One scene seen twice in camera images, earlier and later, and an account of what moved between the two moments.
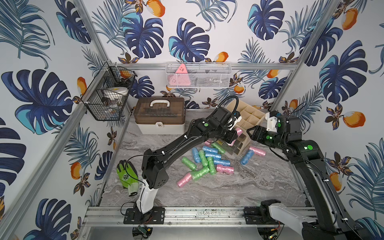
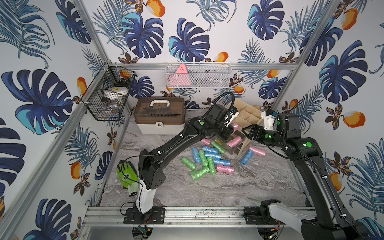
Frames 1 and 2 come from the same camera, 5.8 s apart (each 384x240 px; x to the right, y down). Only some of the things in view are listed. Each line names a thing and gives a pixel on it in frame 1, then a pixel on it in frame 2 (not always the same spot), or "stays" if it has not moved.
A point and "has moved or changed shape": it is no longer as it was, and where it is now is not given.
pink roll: x=184 y=179 has moved or changed shape
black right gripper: x=259 y=132 stays
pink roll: x=208 y=142 stays
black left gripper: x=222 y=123 stays
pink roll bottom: x=239 y=131 has moved or changed shape
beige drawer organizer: x=251 y=116 stays
